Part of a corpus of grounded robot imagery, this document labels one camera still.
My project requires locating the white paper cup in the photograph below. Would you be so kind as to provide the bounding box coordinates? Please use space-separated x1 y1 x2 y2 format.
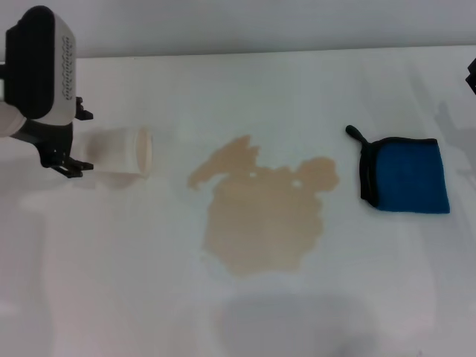
72 125 155 179

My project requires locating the blue rag with black trim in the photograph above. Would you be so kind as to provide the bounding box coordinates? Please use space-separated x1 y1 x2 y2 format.
345 124 451 216

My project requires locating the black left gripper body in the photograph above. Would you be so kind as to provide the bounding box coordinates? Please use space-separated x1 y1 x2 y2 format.
13 118 77 168

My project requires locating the brown water stain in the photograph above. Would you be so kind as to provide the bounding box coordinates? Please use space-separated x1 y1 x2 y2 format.
187 134 341 279

